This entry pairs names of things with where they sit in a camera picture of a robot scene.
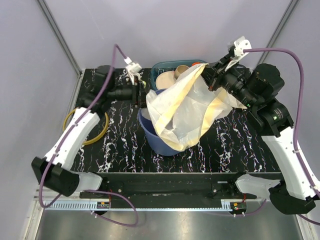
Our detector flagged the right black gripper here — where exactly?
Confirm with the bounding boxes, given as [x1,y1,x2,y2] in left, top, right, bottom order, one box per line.
[195,53,259,109]

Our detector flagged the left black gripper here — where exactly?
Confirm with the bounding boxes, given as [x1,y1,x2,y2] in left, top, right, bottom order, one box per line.
[107,75,159,109]

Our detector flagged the cream translucent trash bag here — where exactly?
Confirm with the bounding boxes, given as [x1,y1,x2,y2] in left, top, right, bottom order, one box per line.
[146,63,246,152]

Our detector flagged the blue trash bin yellow rim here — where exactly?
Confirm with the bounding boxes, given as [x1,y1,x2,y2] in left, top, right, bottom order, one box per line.
[137,88,186,157]

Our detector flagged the yellow bin rim ring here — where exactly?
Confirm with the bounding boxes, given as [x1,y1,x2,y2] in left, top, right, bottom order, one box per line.
[62,107,110,146]

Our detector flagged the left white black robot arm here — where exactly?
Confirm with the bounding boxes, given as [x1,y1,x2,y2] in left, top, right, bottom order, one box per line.
[31,62,146,198]

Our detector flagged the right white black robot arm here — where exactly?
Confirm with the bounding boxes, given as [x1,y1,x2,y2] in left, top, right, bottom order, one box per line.
[201,53,319,216]

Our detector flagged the yellow green ceramic mug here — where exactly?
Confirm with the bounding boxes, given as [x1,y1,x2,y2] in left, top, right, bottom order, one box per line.
[126,74,147,93]

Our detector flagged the cream pink floral plate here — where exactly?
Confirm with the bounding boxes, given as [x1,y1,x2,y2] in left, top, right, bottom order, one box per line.
[155,71,176,90]

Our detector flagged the teal plastic basket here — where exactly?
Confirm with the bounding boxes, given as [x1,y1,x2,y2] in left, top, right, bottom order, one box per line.
[150,59,206,90]

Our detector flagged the orange cup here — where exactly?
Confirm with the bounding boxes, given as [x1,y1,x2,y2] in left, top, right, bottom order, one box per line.
[191,62,202,67]

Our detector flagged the beige brown ceramic mug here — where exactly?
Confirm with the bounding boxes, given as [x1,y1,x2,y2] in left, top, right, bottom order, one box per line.
[174,65,189,79]

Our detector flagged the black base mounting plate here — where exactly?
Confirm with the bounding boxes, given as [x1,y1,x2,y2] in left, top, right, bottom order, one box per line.
[79,172,258,201]

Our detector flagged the left connector box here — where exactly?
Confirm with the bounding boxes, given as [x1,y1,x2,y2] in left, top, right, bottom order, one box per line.
[96,201,110,210]

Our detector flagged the connector box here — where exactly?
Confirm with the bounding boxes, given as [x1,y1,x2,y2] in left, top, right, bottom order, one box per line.
[96,201,110,210]
[230,201,247,215]

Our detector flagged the right connector box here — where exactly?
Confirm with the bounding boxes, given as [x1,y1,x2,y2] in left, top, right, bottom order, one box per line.
[230,201,247,215]

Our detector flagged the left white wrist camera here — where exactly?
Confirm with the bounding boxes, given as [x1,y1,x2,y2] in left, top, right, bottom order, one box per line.
[124,57,142,84]

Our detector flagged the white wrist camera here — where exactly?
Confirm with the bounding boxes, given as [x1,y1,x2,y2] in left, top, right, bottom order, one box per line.
[228,36,252,68]
[124,57,142,84]

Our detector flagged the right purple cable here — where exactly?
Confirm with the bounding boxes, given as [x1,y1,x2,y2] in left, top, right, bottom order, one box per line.
[207,47,320,226]

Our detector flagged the purple cable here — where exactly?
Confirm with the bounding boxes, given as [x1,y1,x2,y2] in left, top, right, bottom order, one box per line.
[207,47,320,226]
[39,44,140,228]

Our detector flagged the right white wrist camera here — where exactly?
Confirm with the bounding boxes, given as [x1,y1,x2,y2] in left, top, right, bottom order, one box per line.
[228,36,252,68]

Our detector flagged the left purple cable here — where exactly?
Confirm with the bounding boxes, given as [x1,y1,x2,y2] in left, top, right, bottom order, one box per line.
[39,44,140,228]

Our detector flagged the perforated cable duct strip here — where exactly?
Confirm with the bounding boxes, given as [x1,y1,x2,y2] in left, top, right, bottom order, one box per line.
[47,200,232,212]

